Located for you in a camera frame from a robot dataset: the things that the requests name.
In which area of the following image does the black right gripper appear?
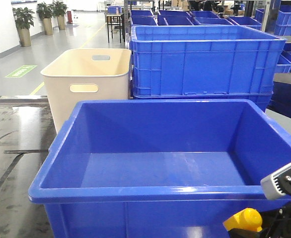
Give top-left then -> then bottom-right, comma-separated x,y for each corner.
227,202 -> 291,238

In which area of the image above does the yellow block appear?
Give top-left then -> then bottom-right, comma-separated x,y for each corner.
223,208 -> 263,232

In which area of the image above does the large blue target bin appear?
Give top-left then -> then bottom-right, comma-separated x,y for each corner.
28,99 -> 291,238

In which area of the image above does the large blue ribbed crate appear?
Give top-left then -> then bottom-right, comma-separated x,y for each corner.
131,25 -> 286,98

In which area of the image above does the beige plastic basket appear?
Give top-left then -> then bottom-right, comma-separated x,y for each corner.
40,48 -> 132,131

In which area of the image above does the potted plant right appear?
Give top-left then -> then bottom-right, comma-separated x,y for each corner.
52,0 -> 68,30

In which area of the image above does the potted plant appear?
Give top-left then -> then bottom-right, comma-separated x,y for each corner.
52,0 -> 68,30
37,2 -> 53,36
12,7 -> 35,47

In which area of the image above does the potted plant middle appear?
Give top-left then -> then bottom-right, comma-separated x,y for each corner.
37,2 -> 53,36

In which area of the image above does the potted plant left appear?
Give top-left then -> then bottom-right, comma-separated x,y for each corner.
12,7 -> 35,47

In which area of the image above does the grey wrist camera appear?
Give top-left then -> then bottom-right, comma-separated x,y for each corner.
261,162 -> 291,200

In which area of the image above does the black frame table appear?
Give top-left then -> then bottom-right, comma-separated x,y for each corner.
105,13 -> 125,43

